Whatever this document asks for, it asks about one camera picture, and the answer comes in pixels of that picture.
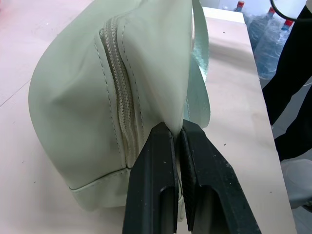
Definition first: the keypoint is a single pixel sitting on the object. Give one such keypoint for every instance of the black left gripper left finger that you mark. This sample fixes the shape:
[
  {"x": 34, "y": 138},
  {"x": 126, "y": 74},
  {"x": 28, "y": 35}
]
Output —
[{"x": 151, "y": 170}]

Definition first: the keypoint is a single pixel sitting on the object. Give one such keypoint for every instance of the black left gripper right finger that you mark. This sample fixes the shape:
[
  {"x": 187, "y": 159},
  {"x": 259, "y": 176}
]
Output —
[{"x": 214, "y": 185}]

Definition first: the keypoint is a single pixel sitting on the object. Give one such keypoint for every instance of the pale green transparent pouch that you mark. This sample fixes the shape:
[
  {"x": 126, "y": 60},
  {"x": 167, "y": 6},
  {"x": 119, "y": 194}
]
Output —
[{"x": 73, "y": 97}]

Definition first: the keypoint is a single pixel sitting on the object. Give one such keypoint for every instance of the person in black trousers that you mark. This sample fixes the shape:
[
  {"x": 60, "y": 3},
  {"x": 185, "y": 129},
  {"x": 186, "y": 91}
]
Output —
[{"x": 292, "y": 73}]

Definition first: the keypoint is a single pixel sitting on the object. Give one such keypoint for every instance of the blue water jug red cap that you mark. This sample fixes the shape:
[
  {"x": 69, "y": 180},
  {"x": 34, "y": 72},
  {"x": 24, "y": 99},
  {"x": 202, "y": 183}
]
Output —
[
  {"x": 273, "y": 56},
  {"x": 240, "y": 5},
  {"x": 264, "y": 26}
]

